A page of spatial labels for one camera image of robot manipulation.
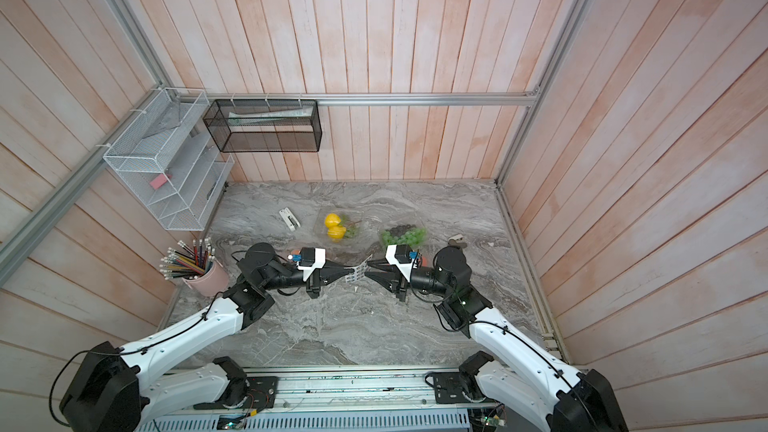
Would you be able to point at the pink pencil cup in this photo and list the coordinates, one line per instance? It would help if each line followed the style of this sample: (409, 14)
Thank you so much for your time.
(214, 281)

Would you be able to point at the small grey tape dispenser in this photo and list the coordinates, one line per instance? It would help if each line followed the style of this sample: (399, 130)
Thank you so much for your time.
(457, 241)

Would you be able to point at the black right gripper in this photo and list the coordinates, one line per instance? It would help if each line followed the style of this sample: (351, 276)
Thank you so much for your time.
(393, 284)

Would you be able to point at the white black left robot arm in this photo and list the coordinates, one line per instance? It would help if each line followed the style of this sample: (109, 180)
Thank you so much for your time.
(119, 388)

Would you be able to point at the pink eraser block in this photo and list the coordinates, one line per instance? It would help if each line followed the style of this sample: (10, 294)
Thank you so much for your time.
(159, 181)

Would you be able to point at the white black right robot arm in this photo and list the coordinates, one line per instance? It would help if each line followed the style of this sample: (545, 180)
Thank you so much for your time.
(463, 309)

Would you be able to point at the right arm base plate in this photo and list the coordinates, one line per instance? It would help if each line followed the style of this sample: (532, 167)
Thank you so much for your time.
(454, 388)

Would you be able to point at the black wire mesh basket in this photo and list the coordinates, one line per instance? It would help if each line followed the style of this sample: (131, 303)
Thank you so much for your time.
(237, 139)

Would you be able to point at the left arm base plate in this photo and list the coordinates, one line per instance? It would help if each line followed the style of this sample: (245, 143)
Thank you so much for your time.
(255, 393)

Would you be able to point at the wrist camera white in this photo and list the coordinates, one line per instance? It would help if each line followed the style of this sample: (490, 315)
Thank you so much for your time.
(308, 260)
(402, 258)

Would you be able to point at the paper in black basket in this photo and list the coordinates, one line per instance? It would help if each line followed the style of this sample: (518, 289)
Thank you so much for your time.
(262, 118)

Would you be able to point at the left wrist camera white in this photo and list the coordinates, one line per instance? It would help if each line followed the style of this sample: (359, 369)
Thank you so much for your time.
(308, 260)

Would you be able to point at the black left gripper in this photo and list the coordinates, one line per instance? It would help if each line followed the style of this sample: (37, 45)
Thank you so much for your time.
(330, 273)

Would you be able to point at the white wire mesh shelf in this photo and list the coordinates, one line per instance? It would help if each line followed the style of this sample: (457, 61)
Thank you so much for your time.
(162, 137)

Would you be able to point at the clear box of grapes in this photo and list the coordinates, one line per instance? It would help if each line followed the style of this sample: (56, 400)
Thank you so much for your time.
(412, 235)

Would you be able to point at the colored pencils bundle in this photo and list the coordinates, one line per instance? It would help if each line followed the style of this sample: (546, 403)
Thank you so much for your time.
(188, 261)

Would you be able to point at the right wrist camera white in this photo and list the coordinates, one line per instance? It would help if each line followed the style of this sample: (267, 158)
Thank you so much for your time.
(402, 258)

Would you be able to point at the aluminium front rail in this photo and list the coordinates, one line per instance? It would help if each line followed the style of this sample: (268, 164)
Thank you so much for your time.
(372, 387)

